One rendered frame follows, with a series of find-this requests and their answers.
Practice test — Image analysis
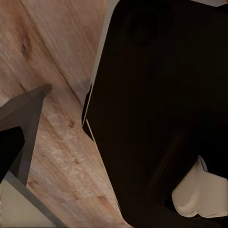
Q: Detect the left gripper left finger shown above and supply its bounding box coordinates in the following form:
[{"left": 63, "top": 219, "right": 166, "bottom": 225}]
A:
[{"left": 0, "top": 126, "right": 25, "bottom": 183}]

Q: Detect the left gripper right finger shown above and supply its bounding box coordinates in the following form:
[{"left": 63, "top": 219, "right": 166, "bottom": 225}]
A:
[{"left": 213, "top": 126, "right": 228, "bottom": 164}]

